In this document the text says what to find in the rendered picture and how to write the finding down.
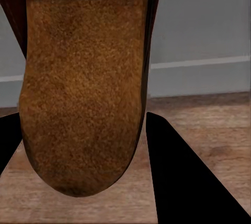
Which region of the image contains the sandal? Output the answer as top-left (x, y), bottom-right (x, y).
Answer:
top-left (0, 0), bottom-right (159, 198)

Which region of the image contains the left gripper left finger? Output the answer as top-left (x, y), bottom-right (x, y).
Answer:
top-left (0, 113), bottom-right (23, 175)

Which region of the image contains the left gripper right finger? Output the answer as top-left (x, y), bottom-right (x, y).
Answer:
top-left (146, 112), bottom-right (251, 224)

